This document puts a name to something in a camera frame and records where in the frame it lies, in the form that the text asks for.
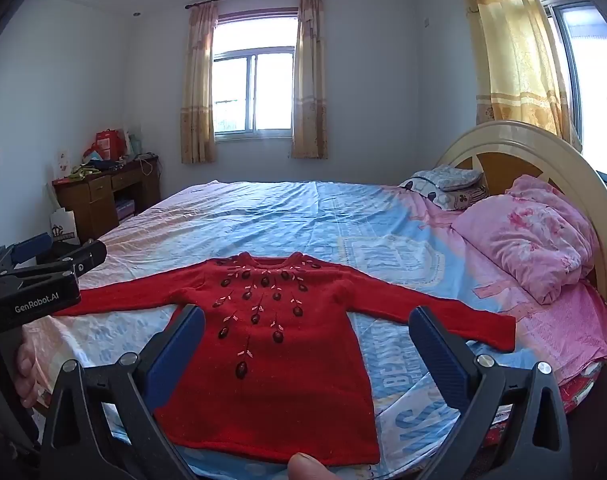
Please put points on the cream wooden headboard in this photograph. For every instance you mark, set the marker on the cream wooden headboard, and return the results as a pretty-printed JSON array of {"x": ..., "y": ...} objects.
[{"x": 503, "y": 140}]

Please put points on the person's left hand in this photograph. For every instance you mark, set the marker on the person's left hand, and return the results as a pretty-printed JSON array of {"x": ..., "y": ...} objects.
[{"x": 31, "y": 370}]

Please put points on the white paper bag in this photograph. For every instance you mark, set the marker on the white paper bag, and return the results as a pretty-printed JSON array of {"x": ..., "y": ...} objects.
[{"x": 63, "y": 225}]

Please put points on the red knitted sweater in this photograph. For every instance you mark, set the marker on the red knitted sweater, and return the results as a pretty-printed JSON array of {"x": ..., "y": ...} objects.
[{"x": 293, "y": 360}]

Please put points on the beige patterned curtain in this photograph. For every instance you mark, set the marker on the beige patterned curtain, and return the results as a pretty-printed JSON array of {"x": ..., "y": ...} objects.
[
  {"x": 311, "y": 80},
  {"x": 198, "y": 90}
]

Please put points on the pink floral quilt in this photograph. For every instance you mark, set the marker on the pink floral quilt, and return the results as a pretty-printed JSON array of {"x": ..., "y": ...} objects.
[{"x": 533, "y": 240}]

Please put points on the dark maroon cloth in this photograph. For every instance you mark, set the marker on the dark maroon cloth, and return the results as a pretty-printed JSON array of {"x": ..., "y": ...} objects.
[{"x": 598, "y": 425}]

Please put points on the red gift box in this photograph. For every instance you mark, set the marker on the red gift box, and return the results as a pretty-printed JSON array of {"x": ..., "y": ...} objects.
[{"x": 108, "y": 144}]

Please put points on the black and white patterned pillow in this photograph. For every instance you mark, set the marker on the black and white patterned pillow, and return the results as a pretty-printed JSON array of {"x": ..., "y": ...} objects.
[{"x": 456, "y": 199}]

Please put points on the bed with printed sheet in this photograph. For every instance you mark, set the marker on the bed with printed sheet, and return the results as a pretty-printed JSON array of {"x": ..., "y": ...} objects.
[{"x": 293, "y": 210}]

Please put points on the yellow patterned curtain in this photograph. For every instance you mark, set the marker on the yellow patterned curtain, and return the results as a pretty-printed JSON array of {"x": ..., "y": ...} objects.
[{"x": 518, "y": 50}]

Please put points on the large side window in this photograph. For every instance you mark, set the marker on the large side window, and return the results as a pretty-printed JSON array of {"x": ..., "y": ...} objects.
[{"x": 598, "y": 85}]

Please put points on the window with white frame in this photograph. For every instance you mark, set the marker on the window with white frame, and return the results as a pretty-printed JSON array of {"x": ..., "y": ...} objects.
[{"x": 253, "y": 85}]

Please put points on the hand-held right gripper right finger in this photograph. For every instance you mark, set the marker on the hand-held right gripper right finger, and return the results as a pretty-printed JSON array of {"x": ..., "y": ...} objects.
[{"x": 439, "y": 356}]

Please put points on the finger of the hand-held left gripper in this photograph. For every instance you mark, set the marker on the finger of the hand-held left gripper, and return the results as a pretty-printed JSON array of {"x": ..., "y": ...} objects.
[
  {"x": 86, "y": 256},
  {"x": 33, "y": 245}
]

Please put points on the person's right hand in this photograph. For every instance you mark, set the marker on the person's right hand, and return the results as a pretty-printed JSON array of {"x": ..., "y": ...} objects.
[{"x": 308, "y": 467}]

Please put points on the white floral card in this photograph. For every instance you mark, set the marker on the white floral card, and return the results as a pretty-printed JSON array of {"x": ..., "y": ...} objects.
[{"x": 64, "y": 162}]

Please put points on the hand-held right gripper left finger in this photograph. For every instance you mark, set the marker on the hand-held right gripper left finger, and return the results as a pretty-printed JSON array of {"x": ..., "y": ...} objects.
[{"x": 179, "y": 350}]

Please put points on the brown wooden desk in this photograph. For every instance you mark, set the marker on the brown wooden desk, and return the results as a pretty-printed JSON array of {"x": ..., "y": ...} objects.
[{"x": 91, "y": 200}]

